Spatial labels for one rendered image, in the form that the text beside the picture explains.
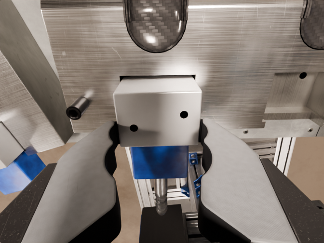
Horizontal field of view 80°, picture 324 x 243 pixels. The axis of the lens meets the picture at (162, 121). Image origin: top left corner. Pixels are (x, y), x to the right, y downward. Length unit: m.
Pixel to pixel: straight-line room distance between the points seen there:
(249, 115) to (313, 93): 0.07
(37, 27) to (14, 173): 0.15
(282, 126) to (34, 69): 0.30
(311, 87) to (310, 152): 1.43
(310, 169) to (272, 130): 1.45
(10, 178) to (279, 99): 0.28
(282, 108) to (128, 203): 1.52
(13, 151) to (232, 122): 0.21
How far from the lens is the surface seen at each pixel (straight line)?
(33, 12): 0.26
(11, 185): 0.28
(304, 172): 1.74
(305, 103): 0.22
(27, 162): 0.26
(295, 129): 0.32
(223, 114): 0.16
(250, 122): 0.17
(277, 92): 0.20
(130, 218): 1.79
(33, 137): 0.24
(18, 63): 0.22
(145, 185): 1.16
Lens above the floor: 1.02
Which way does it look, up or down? 62 degrees down
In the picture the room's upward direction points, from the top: 178 degrees clockwise
